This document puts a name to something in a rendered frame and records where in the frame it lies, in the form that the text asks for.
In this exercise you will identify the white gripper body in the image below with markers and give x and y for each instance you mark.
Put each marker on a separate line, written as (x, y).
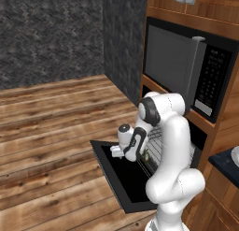
(116, 151)

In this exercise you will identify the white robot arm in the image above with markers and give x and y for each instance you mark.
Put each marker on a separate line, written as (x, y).
(174, 138)

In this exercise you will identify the black oven door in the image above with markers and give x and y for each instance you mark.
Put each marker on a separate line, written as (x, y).
(127, 175)

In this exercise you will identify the black built-in oven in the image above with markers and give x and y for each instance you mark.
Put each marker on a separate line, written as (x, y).
(196, 141)

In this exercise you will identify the grey microwave door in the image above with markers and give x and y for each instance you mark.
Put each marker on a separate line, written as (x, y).
(169, 61)

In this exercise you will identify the black microwave oven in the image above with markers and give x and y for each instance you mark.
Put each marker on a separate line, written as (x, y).
(214, 75)

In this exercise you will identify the small orange green food item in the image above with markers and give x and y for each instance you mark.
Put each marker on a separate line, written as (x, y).
(145, 154)

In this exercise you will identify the wooden base cupboard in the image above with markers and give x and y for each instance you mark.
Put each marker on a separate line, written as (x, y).
(219, 200)

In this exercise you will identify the wooden appliance housing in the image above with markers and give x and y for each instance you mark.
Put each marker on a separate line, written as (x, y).
(228, 128)

